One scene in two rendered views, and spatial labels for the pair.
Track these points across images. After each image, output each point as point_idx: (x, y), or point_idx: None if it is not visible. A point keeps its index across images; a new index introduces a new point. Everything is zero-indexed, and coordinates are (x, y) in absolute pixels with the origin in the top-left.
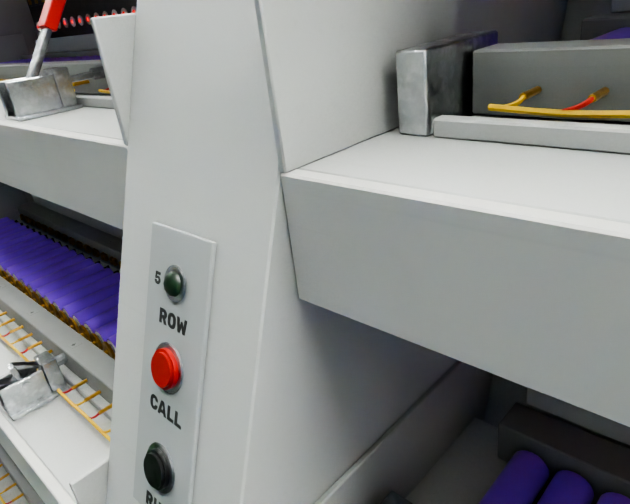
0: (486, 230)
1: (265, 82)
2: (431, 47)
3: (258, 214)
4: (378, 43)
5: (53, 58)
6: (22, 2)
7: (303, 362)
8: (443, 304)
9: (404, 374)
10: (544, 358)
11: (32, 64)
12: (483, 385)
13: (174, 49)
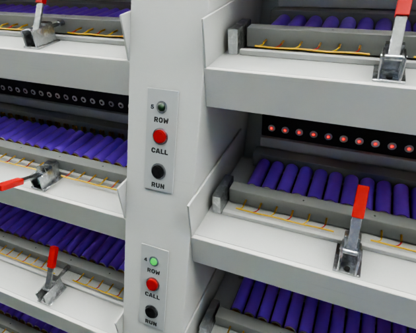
0: (265, 78)
1: (196, 41)
2: (238, 28)
3: (196, 80)
4: (222, 26)
5: None
6: None
7: (206, 127)
8: (254, 98)
9: (225, 135)
10: (278, 107)
11: (36, 20)
12: (243, 145)
13: (153, 27)
